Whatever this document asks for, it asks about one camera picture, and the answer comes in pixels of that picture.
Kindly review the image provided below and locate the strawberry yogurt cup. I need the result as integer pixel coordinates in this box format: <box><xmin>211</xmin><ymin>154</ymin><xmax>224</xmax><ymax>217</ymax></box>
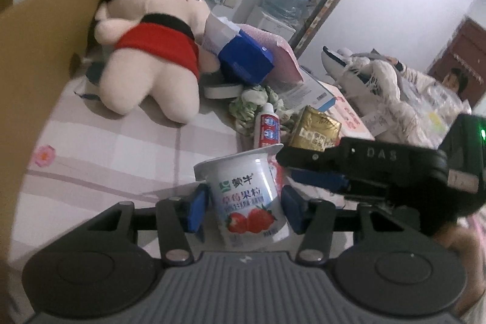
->
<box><xmin>193</xmin><ymin>143</ymin><xmax>290</xmax><ymax>251</ymax></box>

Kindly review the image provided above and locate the red toothpaste tube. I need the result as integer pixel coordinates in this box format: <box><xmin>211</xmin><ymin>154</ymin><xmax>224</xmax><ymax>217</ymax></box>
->
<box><xmin>256</xmin><ymin>103</ymin><xmax>280</xmax><ymax>148</ymax></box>

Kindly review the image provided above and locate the gold tissue pack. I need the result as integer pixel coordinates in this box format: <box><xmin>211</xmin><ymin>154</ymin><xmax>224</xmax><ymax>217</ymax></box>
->
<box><xmin>288</xmin><ymin>106</ymin><xmax>341</xmax><ymax>152</ymax></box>

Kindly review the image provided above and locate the pink wet wipes pack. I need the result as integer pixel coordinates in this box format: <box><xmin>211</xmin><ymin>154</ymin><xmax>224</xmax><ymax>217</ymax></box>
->
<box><xmin>320</xmin><ymin>81</ymin><xmax>375</xmax><ymax>141</ymax></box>

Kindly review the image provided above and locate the green white scrunched cloth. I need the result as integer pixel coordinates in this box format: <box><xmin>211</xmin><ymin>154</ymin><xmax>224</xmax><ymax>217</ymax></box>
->
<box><xmin>229</xmin><ymin>86</ymin><xmax>298</xmax><ymax>136</ymax></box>

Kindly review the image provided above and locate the person in background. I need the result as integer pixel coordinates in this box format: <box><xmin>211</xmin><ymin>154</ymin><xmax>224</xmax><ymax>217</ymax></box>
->
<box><xmin>373</xmin><ymin>56</ymin><xmax>470</xmax><ymax>101</ymax></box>

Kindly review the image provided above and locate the white blue carton box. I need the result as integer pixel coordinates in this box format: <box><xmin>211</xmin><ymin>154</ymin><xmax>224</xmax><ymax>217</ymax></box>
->
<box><xmin>276</xmin><ymin>67</ymin><xmax>336</xmax><ymax>112</ymax></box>

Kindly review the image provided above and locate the pink scrub sponge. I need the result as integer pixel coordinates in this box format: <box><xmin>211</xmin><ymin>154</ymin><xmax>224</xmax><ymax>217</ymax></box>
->
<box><xmin>238</xmin><ymin>24</ymin><xmax>303</xmax><ymax>84</ymax></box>

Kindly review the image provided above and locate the blue tissue pack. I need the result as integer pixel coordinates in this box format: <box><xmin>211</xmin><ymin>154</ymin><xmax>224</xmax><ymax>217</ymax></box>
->
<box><xmin>203</xmin><ymin>13</ymin><xmax>274</xmax><ymax>86</ymax></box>

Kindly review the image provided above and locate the white water dispenser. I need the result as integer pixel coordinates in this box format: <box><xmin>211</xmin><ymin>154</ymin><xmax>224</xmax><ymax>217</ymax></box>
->
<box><xmin>246</xmin><ymin>6</ymin><xmax>296</xmax><ymax>41</ymax></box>

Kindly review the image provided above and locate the large doll plush red shirt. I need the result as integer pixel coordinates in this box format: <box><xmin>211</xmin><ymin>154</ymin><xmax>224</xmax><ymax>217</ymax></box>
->
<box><xmin>94</xmin><ymin>0</ymin><xmax>220</xmax><ymax>124</ymax></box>

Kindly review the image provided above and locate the brown cardboard box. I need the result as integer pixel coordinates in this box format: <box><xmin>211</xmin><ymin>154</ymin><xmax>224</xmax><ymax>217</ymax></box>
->
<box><xmin>1</xmin><ymin>0</ymin><xmax>100</xmax><ymax>261</ymax></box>

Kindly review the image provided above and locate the wooden shelf frame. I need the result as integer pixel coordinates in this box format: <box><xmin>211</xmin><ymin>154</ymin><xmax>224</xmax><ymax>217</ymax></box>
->
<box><xmin>289</xmin><ymin>0</ymin><xmax>341</xmax><ymax>58</ymax></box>

